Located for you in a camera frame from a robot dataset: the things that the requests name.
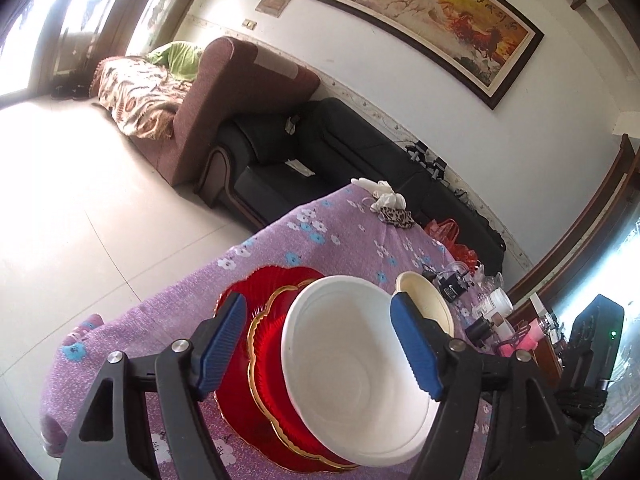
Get red plate with gold characters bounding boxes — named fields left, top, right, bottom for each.
left=215, top=266, right=329, bottom=472

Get red plate with sticker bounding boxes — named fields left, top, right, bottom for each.
left=246, top=278, right=357, bottom=471

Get large cream bowl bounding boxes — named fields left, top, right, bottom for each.
left=395, top=271, right=454, bottom=337

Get white foam bowl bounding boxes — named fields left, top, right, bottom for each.
left=281, top=275, right=438, bottom=467

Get wooden sideboard cabinet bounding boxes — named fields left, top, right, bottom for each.
left=508, top=284, right=576, bottom=391

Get pink thermos bottle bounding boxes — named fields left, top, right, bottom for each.
left=497, top=320, right=546, bottom=358

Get dark glass bottle with cork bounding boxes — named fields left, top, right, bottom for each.
left=464, top=316, right=495, bottom=348

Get white plastic jar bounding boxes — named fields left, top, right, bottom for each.
left=478, top=288, right=513, bottom=321

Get red plastic bag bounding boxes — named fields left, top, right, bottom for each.
left=424, top=219, right=480, bottom=272

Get leopard print cloth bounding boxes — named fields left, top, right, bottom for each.
left=378, top=207, right=414, bottom=229

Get black clamps on sofa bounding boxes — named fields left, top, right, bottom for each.
left=405, top=141, right=447, bottom=181

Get purple floral tablecloth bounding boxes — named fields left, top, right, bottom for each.
left=40, top=184, right=454, bottom=479

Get white cloth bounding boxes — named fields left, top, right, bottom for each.
left=350, top=178, right=407, bottom=212

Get black leather sofa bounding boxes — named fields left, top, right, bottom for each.
left=195, top=98, right=506, bottom=275

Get patterned blanket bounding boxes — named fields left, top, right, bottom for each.
left=89, top=56, right=192, bottom=140

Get framed horse painting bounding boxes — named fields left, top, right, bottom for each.
left=316, top=0, right=544, bottom=110

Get maroon armchair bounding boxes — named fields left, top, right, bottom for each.
left=89, top=34, right=321, bottom=188

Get green pillow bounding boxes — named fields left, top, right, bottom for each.
left=145, top=41, right=204, bottom=81

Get wall plaque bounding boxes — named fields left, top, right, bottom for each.
left=255, top=0, right=292, bottom=18

